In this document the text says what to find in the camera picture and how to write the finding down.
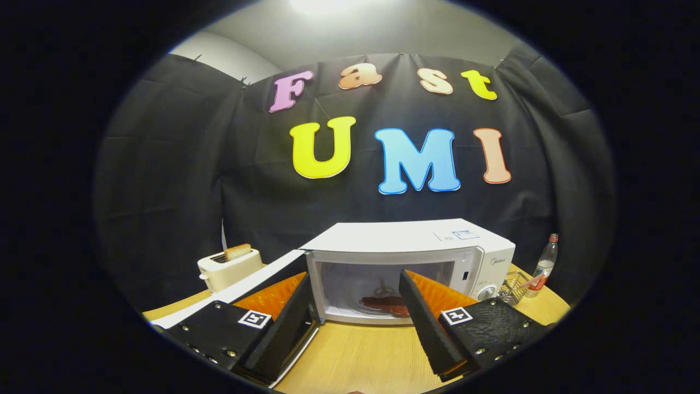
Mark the ceiling light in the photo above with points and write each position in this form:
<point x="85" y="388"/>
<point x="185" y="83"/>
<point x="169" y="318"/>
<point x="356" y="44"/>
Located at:
<point x="320" y="5"/>

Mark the cream toaster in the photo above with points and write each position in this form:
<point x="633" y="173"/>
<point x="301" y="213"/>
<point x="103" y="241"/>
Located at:
<point x="227" y="273"/>

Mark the red meat slice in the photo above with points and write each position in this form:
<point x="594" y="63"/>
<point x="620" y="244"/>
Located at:
<point x="383" y="303"/>

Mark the red striped straw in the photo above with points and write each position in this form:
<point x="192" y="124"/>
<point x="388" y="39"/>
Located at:
<point x="533" y="282"/>

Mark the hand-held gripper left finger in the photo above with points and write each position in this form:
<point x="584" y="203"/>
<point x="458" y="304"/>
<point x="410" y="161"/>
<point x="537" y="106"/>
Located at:
<point x="279" y="334"/>

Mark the white toaster oven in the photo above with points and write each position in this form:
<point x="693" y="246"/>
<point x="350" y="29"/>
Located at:
<point x="394" y="238"/>

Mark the clear plastic water bottle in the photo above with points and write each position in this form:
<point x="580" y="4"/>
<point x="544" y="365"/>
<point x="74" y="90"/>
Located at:
<point x="544" y="268"/>

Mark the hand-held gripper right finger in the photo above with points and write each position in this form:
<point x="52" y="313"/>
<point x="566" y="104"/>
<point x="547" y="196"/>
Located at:
<point x="429" y="334"/>

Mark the bread slice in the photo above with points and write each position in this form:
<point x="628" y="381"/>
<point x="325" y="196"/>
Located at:
<point x="238" y="251"/>

